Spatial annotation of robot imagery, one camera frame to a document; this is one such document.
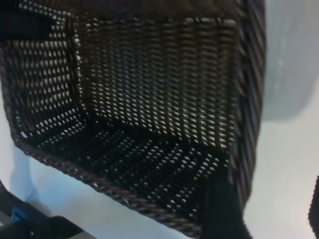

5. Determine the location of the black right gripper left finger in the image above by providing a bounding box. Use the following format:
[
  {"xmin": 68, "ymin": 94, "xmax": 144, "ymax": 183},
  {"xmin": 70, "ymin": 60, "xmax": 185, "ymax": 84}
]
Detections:
[{"xmin": 202, "ymin": 178, "xmax": 251, "ymax": 239}]

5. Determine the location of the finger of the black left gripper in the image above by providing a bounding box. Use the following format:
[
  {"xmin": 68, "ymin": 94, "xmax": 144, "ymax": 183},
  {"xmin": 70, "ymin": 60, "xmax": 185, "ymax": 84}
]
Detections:
[{"xmin": 0, "ymin": 11, "xmax": 59, "ymax": 42}]

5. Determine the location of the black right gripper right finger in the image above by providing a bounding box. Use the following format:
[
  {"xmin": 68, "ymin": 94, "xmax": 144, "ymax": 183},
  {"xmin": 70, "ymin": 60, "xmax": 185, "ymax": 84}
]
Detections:
[{"xmin": 308, "ymin": 175, "xmax": 319, "ymax": 234}]

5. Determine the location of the dark brown woven basket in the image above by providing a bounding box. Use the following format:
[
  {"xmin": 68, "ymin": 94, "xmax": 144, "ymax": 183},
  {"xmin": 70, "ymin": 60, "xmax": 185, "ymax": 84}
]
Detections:
[{"xmin": 0, "ymin": 0, "xmax": 267, "ymax": 239}]

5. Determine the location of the black base with blue clip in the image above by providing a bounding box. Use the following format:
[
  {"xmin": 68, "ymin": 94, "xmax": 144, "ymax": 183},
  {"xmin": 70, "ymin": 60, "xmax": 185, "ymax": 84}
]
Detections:
[{"xmin": 0, "ymin": 179, "xmax": 87, "ymax": 239}]

